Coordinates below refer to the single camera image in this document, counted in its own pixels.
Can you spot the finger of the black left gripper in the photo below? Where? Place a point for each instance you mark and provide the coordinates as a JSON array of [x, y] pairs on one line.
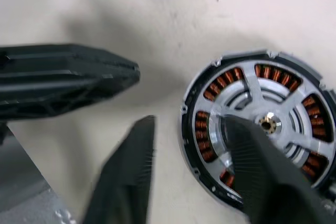
[[78, 61], [65, 95]]

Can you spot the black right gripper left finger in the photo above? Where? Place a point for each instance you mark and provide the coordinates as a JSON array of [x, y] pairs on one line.
[[126, 182]]

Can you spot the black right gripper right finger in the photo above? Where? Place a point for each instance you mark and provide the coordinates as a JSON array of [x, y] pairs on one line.
[[267, 176]]

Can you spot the motor housing with copper windings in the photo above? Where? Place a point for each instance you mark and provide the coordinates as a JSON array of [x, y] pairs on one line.
[[227, 78]]

